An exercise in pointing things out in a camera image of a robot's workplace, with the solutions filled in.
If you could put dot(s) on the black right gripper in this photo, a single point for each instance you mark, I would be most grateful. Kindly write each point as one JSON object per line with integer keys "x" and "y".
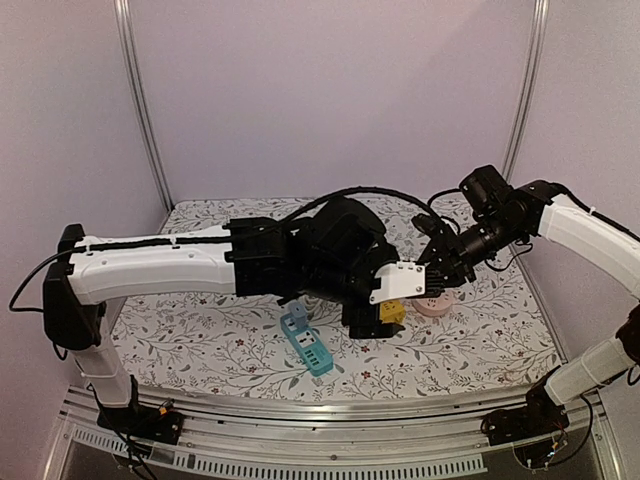
{"x": 454, "y": 260}

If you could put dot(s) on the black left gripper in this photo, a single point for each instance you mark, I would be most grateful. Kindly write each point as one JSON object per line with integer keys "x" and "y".
{"x": 367, "y": 326}

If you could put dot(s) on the teal power strip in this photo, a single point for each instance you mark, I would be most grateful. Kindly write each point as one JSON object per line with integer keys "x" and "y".
{"x": 306, "y": 343}

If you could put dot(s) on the blue USB charger plug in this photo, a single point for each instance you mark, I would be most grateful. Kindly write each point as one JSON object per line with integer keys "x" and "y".
{"x": 299, "y": 315}

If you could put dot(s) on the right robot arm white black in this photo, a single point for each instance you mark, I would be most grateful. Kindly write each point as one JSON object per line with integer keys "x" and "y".
{"x": 505, "y": 215}

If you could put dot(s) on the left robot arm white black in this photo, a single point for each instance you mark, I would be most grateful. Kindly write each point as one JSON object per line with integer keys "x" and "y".
{"x": 333, "y": 248}

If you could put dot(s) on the yellow cube socket adapter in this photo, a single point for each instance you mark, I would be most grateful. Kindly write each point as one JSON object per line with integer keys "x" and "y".
{"x": 392, "y": 312}

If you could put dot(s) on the pink round power socket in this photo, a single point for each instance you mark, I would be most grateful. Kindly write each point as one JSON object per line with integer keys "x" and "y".
{"x": 434, "y": 307}

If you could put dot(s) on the floral patterned table mat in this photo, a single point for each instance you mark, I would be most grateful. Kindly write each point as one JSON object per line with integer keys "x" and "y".
{"x": 493, "y": 336}

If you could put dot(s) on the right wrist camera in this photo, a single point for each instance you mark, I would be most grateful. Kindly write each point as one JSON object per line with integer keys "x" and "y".
{"x": 485, "y": 190}

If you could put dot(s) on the aluminium front rail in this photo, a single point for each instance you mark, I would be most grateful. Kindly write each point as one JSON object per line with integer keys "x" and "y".
{"x": 225, "y": 437}

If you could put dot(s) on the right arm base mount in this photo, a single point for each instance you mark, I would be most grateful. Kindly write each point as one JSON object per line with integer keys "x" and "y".
{"x": 538, "y": 416}

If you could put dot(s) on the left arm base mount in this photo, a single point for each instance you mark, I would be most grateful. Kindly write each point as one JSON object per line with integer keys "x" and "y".
{"x": 161, "y": 424}

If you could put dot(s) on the right aluminium frame post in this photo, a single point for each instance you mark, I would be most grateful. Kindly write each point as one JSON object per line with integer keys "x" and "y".
{"x": 531, "y": 69}

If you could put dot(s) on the aluminium frame post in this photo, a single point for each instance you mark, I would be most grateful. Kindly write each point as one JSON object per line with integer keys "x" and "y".
{"x": 531, "y": 69}
{"x": 133, "y": 72}

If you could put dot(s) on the left aluminium frame post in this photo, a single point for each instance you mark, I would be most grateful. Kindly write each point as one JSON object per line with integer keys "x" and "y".
{"x": 133, "y": 72}

